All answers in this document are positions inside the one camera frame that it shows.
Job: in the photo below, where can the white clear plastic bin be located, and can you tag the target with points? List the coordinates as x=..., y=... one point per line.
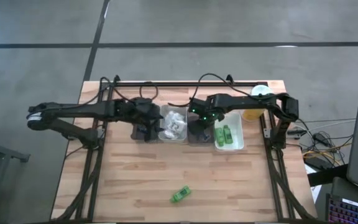
x=237, y=127

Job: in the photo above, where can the grey clear plastic bin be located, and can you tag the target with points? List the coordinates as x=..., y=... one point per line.
x=164, y=110

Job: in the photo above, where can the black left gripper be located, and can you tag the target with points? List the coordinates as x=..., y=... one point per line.
x=143, y=112

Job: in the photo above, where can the dark blue disposable razor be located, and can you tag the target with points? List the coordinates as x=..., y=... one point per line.
x=204, y=136

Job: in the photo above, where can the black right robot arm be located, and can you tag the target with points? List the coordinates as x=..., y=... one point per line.
x=253, y=102

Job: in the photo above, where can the black aluminium table frame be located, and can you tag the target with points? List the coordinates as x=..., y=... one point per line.
x=182, y=84

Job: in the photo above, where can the brown translucent plastic bin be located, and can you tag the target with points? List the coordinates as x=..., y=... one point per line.
x=193, y=140
x=135, y=136

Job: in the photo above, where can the clear cotton swab bag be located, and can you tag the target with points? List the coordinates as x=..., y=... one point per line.
x=170, y=116
x=180, y=117
x=179, y=127
x=168, y=134

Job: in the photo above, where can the backlit black keyboard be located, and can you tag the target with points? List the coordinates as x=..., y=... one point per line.
x=350, y=213

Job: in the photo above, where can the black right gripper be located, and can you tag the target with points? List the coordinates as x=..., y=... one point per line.
x=205, y=110

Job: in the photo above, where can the black power brick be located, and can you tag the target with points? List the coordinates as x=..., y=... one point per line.
x=317, y=163

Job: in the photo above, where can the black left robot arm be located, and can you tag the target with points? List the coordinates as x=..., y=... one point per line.
x=73, y=112

